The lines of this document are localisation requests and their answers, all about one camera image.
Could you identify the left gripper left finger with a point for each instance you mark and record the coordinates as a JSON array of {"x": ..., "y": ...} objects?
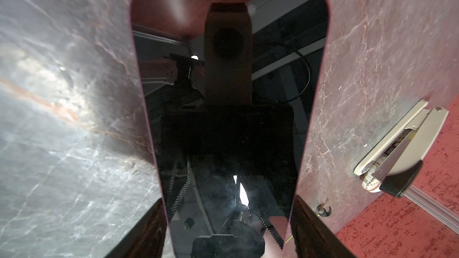
[{"x": 146, "y": 239}]

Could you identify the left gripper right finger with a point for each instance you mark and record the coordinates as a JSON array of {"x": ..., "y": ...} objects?
[{"x": 313, "y": 239}]

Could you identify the black smartphone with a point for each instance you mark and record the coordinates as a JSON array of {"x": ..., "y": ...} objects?
[{"x": 229, "y": 87}]

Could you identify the white patterned pouch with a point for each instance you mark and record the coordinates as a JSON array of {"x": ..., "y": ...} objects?
[{"x": 369, "y": 183}]

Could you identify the beige stapler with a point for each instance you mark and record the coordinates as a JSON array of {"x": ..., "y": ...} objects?
[{"x": 401, "y": 152}]

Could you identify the right aluminium corner post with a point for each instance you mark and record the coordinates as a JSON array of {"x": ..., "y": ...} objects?
[{"x": 433, "y": 207}]

